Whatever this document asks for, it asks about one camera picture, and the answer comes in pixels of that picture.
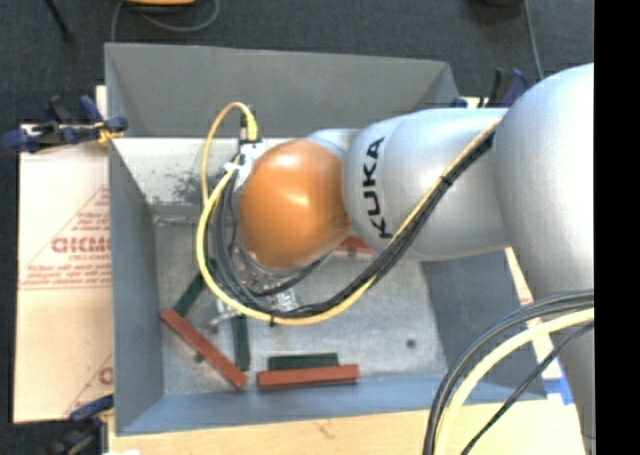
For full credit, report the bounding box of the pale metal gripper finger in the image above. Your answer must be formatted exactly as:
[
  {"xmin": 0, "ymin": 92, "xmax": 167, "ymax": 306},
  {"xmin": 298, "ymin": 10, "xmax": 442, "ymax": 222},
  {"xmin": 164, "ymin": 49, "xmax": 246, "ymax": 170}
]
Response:
[
  {"xmin": 201, "ymin": 315, "xmax": 240, "ymax": 336},
  {"xmin": 195, "ymin": 299, "xmax": 236, "ymax": 323}
]

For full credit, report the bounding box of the red-brown flat block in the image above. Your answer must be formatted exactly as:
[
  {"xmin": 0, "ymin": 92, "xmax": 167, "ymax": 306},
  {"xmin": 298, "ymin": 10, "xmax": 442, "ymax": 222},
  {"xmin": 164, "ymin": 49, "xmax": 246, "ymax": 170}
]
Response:
[
  {"xmin": 160, "ymin": 307, "xmax": 249, "ymax": 391},
  {"xmin": 335, "ymin": 236, "xmax": 377, "ymax": 258},
  {"xmin": 255, "ymin": 363, "xmax": 361, "ymax": 391}
]

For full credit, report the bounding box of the dark green flat block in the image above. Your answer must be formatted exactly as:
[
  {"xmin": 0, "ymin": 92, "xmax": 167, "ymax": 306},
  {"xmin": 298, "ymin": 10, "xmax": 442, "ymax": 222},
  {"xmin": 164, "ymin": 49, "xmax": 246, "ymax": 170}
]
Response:
[
  {"xmin": 267, "ymin": 352, "xmax": 341, "ymax": 372},
  {"xmin": 173, "ymin": 271, "xmax": 209, "ymax": 319},
  {"xmin": 231, "ymin": 314, "xmax": 252, "ymax": 373}
]

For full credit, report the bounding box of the grey metal bin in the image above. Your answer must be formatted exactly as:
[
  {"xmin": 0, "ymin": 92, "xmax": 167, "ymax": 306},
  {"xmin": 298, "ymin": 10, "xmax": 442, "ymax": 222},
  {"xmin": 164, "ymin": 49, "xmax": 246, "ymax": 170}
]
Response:
[{"xmin": 103, "ymin": 41, "xmax": 549, "ymax": 437}]

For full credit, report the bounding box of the brown cardboard board red print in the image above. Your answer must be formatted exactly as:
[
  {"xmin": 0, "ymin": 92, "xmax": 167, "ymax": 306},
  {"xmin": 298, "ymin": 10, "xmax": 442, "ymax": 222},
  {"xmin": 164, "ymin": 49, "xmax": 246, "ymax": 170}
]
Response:
[{"xmin": 12, "ymin": 85, "xmax": 117, "ymax": 424}]

